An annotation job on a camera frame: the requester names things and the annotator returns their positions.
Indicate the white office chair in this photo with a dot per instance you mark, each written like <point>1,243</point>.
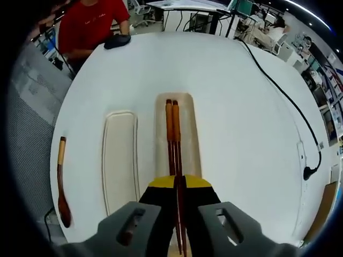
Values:
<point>142,13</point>

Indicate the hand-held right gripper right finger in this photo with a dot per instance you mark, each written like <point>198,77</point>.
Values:
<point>203,214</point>

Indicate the beige cutlery case lid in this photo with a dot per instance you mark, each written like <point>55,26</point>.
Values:
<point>120,160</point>

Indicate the wooden spoon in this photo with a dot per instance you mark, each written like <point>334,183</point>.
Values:
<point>64,208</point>

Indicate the beige cutlery case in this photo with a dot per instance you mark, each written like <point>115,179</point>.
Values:
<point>191,128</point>

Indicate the black-framed desk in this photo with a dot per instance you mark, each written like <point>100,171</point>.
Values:
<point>187,8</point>

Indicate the grey mesh chair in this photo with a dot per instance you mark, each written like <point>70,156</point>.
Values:
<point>32,134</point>

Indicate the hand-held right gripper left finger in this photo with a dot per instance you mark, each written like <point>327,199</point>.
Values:
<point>155,214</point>

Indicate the storage shelf with white bins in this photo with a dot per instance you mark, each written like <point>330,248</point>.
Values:
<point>327,93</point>

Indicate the black mouse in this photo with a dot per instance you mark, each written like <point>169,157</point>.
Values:
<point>118,41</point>

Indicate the wooden chopstick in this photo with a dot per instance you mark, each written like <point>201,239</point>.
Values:
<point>175,120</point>
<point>168,120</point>

